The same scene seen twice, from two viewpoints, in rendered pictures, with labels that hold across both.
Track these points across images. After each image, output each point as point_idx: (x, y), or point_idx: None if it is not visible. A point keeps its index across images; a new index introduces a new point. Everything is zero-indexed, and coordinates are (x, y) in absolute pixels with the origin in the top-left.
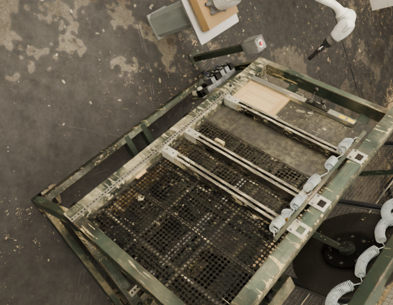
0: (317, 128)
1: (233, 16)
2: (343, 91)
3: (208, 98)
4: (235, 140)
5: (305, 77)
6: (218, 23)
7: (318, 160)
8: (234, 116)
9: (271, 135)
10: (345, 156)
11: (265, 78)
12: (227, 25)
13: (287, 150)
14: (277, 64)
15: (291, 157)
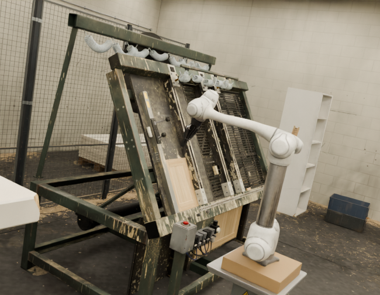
0: (162, 119)
1: (217, 266)
2: (130, 120)
3: (213, 215)
4: (206, 163)
5: (144, 166)
6: (242, 245)
7: None
8: None
9: None
10: (199, 68)
11: (140, 227)
12: (220, 259)
13: (186, 125)
14: (154, 208)
15: (186, 118)
